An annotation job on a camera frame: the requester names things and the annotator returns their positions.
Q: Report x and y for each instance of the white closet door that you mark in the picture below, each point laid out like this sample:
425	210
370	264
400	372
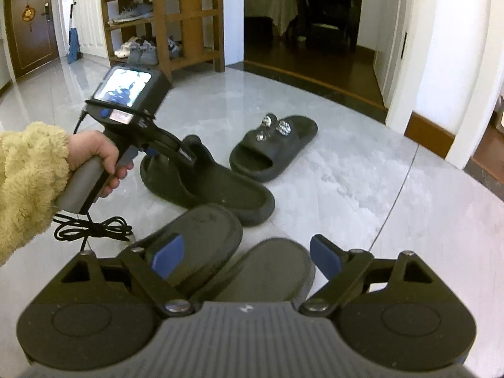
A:
88	8

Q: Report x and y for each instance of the blue mop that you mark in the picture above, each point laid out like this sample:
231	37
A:
73	45

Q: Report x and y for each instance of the black door latch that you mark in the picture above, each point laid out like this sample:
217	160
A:
404	45

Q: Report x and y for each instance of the grey fuzzy shoe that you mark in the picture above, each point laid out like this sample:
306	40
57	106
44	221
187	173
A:
150	54
135	54

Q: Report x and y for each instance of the wooden shoe rack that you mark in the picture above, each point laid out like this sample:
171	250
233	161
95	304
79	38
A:
159	15

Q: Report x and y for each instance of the brown entry door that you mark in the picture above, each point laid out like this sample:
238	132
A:
23	47

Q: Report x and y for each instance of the dark grey plain slipper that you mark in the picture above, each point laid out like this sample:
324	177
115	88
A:
208	228
271	267

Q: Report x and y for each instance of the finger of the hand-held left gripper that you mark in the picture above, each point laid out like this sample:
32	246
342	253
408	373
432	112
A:
175	141

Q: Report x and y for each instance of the red door ornament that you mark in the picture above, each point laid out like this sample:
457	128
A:
27	13

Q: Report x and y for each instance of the black slipper with silver charms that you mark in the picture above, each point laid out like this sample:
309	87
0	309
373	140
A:
228	193
275	157

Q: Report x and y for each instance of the white room door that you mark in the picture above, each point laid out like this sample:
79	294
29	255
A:
390	47

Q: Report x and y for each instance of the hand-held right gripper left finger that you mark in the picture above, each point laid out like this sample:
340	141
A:
171	250

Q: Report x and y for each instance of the grey sneaker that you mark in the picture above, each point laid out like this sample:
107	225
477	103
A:
132	12

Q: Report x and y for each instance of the person's left hand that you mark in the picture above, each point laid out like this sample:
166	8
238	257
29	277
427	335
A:
88	145

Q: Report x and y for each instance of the bed with light cover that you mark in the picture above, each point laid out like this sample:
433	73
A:
271	6

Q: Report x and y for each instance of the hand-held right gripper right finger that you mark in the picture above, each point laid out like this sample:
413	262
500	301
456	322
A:
321	252

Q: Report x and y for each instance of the dark sneaker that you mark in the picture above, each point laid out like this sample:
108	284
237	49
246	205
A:
174	47

